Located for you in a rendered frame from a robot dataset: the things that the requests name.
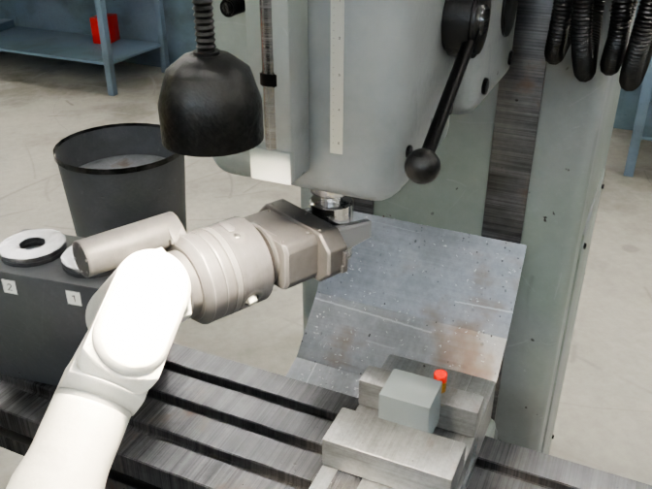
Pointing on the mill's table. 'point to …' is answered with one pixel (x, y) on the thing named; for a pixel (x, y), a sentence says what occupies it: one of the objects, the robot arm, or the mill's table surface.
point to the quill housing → (360, 90)
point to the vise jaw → (392, 452)
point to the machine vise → (466, 398)
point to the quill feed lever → (426, 171)
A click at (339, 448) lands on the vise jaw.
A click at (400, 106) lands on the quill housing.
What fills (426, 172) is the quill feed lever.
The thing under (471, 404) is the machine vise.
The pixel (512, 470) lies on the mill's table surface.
